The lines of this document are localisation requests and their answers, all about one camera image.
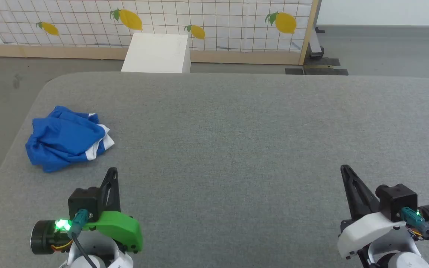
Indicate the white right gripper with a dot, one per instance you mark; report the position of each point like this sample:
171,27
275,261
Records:
367,229

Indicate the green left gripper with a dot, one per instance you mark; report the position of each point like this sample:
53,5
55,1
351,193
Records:
121,227

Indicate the blue shorts with white trim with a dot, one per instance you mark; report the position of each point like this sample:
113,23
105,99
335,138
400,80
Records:
63,141

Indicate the large black floor plate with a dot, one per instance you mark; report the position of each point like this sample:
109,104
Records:
326,69

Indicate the white box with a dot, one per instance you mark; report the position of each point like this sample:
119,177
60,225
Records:
158,52

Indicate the grey metal partition foot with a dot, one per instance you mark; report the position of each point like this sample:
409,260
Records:
315,44

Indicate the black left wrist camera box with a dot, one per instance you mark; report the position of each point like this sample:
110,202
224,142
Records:
85,203

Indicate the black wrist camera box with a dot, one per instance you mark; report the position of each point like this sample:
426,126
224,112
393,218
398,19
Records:
85,203
397,199

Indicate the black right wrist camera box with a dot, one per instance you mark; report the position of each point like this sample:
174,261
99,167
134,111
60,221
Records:
397,199

